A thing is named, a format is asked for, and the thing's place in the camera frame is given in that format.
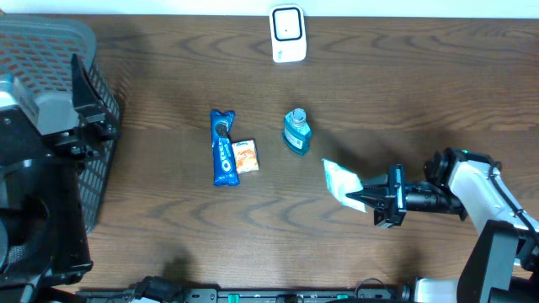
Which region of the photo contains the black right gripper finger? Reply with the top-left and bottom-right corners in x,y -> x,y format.
345,187 -> 390,210
362,174 -> 389,189

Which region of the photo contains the white wet wipes pack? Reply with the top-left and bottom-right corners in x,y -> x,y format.
322,159 -> 366,213

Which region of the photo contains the teal mouthwash bottle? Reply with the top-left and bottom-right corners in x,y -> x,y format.
282,108 -> 312,156

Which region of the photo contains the blue Oreo cookie pack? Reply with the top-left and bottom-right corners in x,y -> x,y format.
210,110 -> 240,187

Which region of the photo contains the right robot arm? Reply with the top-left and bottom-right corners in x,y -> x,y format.
346,147 -> 538,302

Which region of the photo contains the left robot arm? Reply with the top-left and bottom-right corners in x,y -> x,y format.
1,55 -> 120,302

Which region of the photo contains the white barcode scanner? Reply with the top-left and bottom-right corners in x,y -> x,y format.
269,4 -> 307,63

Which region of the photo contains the grey plastic mesh basket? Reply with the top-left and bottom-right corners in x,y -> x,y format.
1,15 -> 125,232

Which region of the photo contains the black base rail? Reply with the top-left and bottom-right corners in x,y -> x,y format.
77,275 -> 460,303

